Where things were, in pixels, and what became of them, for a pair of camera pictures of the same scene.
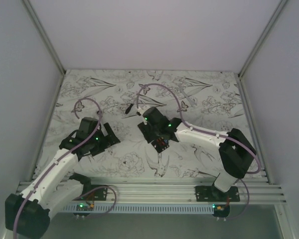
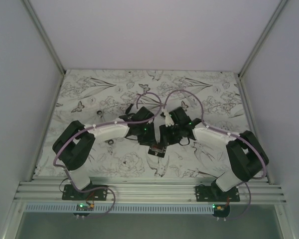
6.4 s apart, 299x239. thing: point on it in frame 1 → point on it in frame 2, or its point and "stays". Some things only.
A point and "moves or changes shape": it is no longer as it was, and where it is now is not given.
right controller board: [221, 210] stays
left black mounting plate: [92, 192] stays
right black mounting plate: [212, 193] stays
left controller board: [84, 206] stays
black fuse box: [160, 144] moves or changes shape
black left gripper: [107, 141] → [150, 139]
